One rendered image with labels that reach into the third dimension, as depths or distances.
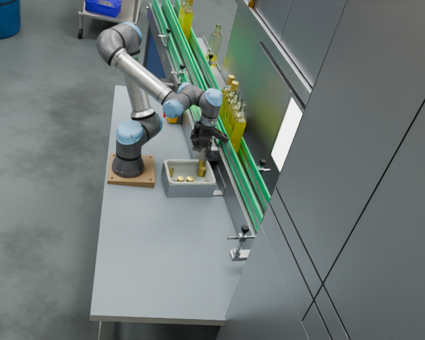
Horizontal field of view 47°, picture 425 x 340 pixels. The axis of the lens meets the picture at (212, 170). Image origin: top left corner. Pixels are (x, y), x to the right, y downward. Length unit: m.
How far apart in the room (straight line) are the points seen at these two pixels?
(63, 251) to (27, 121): 1.31
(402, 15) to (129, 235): 1.42
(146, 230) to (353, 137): 1.21
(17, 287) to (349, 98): 2.16
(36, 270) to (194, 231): 1.09
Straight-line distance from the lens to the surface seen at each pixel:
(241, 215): 2.13
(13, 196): 3.32
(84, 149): 3.70
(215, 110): 2.07
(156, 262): 1.99
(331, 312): 1.21
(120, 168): 2.29
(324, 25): 2.01
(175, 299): 1.89
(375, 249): 1.04
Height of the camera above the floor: 2.26
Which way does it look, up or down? 38 degrees down
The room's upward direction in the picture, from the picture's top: 15 degrees clockwise
